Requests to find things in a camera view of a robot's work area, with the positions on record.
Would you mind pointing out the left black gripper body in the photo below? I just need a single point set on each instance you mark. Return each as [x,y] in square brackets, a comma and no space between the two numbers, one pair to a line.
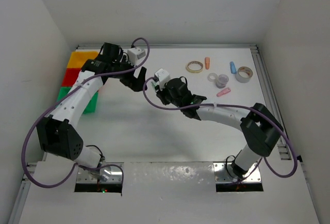
[128,79]

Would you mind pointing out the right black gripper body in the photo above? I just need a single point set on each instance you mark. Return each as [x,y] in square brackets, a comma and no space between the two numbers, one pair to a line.
[166,96]

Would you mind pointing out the pink eraser cap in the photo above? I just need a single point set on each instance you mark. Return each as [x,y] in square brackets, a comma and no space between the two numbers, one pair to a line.
[223,92]

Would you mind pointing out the blue eraser cap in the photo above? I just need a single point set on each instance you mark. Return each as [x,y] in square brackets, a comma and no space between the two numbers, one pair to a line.
[232,68]

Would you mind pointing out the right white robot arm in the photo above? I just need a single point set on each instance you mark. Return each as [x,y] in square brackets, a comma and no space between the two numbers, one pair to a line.
[259,127]

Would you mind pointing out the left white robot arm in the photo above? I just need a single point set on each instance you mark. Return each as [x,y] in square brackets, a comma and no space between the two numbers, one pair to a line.
[57,130]

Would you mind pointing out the beige tape roll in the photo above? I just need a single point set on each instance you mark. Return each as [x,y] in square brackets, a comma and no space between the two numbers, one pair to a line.
[194,67]

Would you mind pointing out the green plastic bin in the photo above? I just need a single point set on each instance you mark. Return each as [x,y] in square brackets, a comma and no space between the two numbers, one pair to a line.
[90,108]

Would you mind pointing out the orange eraser cap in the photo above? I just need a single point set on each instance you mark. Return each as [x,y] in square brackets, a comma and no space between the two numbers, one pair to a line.
[207,63]

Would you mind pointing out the yellow plastic bin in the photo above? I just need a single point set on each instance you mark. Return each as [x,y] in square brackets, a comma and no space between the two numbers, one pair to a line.
[78,59]

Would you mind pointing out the red plastic bin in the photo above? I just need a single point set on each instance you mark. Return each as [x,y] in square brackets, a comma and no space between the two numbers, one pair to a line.
[70,77]

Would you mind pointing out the grey tape roll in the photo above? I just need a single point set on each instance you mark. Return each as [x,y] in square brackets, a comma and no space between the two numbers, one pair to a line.
[244,74]

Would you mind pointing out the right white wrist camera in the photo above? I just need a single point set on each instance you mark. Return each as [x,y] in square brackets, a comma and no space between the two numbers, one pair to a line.
[162,76]

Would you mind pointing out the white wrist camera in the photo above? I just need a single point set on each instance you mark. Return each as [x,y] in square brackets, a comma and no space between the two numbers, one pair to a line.
[162,76]
[134,54]

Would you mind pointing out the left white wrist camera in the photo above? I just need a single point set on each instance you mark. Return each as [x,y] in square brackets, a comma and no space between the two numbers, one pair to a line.
[134,54]

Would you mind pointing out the back aluminium frame rail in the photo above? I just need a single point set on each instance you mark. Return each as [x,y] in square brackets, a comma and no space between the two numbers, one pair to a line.
[180,46]

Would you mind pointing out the aluminium frame rail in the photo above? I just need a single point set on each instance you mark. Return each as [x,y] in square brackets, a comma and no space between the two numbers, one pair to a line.
[180,46]
[20,200]
[270,99]

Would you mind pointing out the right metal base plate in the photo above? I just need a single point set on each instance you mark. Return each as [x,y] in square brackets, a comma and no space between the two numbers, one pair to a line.
[224,174]

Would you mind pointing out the metal base plate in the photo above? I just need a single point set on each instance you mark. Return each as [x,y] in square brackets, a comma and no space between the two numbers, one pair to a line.
[112,173]
[224,174]

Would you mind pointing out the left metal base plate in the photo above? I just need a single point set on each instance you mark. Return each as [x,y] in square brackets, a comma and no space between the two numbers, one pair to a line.
[112,173]

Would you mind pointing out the right aluminium frame rail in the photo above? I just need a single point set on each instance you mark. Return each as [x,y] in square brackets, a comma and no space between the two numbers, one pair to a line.
[270,99]

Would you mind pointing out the left aluminium frame rail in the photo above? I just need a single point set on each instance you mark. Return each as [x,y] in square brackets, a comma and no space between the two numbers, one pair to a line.
[20,200]

